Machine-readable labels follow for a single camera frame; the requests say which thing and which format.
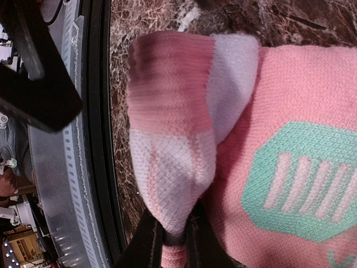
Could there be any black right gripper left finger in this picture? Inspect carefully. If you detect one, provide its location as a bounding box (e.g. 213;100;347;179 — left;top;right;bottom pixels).
114;209;164;268

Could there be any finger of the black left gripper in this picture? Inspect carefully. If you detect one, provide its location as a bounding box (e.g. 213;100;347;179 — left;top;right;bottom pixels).
1;1;83;133

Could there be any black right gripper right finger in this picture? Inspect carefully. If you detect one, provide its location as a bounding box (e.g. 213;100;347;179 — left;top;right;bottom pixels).
185;201;244;268

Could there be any pink teal patterned sock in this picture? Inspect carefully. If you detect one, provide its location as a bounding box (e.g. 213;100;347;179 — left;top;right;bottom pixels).
127;31;356;267

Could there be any person in grey shirt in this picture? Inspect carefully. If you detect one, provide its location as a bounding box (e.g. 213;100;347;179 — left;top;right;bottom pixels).
1;114;33;207

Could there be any white slotted cable duct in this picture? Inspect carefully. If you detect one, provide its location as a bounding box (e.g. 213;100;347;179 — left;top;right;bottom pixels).
61;1;108;267

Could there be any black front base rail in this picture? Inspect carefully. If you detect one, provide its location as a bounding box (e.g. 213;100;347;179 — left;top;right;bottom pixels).
80;1;127;267

